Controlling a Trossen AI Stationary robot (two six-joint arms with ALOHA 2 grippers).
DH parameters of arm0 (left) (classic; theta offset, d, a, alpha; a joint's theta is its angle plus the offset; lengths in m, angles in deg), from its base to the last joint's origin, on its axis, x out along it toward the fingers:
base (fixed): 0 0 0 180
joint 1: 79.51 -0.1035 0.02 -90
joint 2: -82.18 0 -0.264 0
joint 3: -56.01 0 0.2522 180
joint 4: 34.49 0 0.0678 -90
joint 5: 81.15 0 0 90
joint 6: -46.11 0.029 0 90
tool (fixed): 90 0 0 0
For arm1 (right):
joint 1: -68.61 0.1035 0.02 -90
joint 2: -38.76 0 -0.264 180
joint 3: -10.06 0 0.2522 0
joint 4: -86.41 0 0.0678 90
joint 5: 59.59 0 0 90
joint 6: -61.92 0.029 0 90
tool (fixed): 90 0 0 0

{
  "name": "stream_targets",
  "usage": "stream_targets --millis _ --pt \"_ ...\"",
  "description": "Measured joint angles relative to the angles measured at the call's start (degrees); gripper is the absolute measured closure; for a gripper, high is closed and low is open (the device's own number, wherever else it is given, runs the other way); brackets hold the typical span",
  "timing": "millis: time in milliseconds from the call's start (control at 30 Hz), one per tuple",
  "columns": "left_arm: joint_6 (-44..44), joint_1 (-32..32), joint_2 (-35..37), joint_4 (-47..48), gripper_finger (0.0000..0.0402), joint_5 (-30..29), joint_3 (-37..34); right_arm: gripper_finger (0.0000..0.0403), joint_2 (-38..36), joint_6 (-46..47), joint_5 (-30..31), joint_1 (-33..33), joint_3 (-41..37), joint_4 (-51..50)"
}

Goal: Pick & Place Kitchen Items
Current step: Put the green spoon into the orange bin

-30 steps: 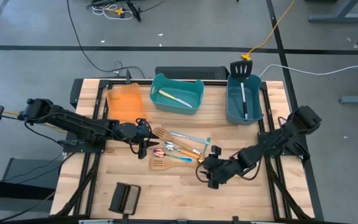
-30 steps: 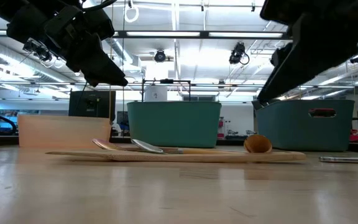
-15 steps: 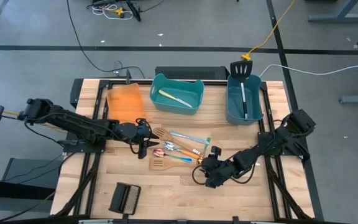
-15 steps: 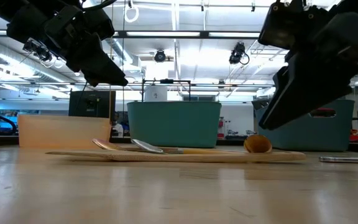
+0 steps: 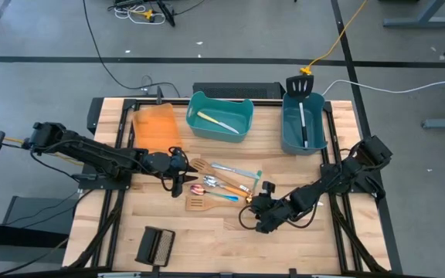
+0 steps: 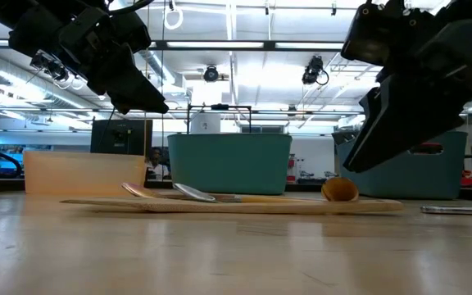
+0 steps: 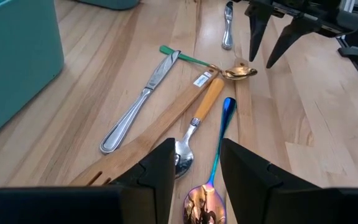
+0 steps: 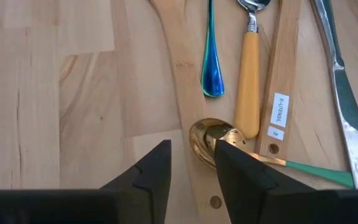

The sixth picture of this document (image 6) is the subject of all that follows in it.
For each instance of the black slotted spatula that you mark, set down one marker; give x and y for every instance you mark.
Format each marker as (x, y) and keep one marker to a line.
(342, 136)

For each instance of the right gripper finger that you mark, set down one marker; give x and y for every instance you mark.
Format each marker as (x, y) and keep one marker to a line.
(408, 119)

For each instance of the round black hanging camera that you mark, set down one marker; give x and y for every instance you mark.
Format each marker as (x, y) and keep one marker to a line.
(211, 74)

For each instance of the person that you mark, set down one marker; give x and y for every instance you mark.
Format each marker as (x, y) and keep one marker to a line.
(156, 164)

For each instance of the wooden slotted spatula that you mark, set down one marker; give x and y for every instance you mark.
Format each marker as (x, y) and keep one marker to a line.
(260, 207)

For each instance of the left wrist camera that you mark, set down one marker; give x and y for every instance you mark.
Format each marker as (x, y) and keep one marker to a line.
(49, 65)

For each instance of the blue-grey plastic bin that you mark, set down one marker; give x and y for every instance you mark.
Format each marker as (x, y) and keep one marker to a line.
(424, 180)

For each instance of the thin black frame stand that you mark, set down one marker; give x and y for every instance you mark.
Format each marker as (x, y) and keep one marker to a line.
(219, 106)

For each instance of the teal green plastic bin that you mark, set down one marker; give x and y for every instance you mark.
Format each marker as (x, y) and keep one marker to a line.
(228, 164)

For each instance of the red fire extinguisher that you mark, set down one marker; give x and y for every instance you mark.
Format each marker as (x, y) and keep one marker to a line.
(291, 168)

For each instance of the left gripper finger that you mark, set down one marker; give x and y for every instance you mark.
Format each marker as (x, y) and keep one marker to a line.
(125, 86)

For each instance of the long black metal beam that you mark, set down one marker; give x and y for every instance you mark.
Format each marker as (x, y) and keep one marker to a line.
(269, 45)

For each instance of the orange translucent plastic tray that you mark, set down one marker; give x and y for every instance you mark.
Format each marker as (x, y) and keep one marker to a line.
(80, 172)

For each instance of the silver pointed table knife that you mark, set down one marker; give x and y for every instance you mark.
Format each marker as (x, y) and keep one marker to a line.
(457, 210)

